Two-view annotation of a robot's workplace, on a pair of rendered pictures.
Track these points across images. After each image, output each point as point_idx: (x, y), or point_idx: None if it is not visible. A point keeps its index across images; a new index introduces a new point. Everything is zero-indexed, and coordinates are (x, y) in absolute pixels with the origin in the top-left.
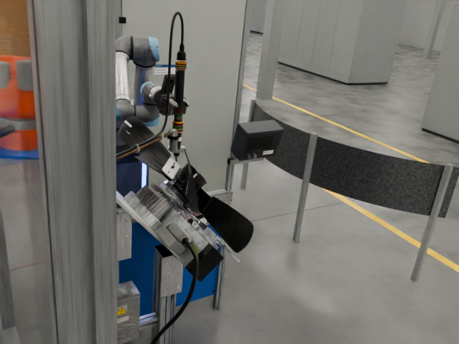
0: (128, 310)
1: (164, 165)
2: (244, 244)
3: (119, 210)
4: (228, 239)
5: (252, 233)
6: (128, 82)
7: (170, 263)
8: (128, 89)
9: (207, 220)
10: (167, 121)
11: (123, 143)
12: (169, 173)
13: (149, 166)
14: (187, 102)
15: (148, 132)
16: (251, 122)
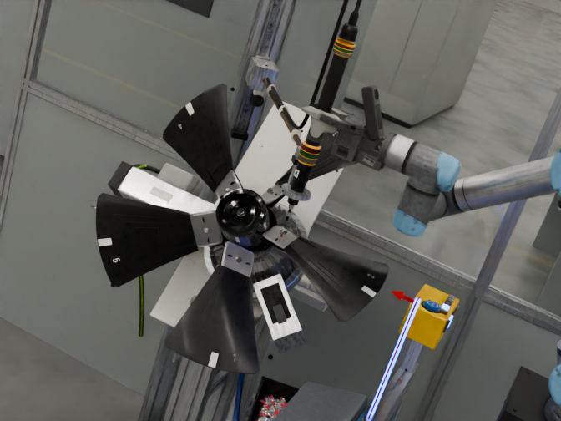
0: None
1: (278, 183)
2: (103, 252)
3: (386, 394)
4: (134, 266)
5: (96, 216)
6: (497, 180)
7: None
8: (478, 180)
9: (182, 256)
10: (304, 118)
11: (546, 412)
12: (266, 194)
13: (338, 251)
14: (311, 108)
15: (336, 160)
16: (345, 418)
